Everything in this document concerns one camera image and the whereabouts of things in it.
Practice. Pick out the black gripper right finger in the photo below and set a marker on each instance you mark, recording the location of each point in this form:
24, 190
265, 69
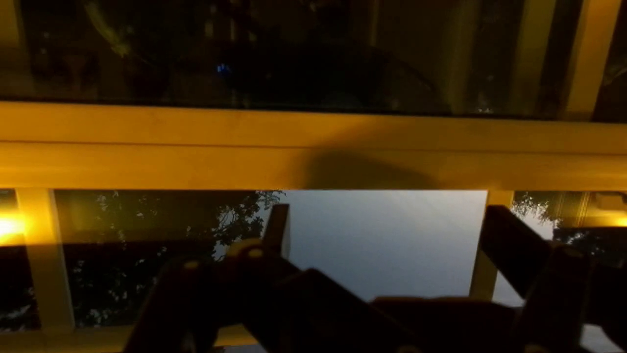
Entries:
514, 247

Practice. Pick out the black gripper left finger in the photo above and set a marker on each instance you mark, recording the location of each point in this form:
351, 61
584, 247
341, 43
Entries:
276, 229

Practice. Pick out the white framed window sash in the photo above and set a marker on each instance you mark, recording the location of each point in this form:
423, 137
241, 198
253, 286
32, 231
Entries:
135, 131

